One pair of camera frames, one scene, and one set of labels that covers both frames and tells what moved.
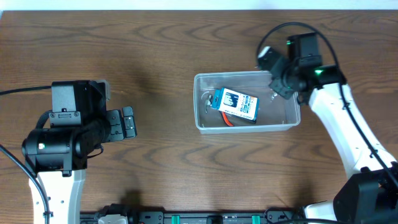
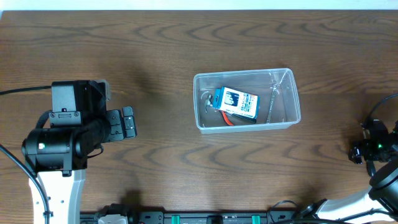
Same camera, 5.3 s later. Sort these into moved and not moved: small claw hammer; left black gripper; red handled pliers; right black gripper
Moved: right black gripper
Not moved: left black gripper; red handled pliers; small claw hammer
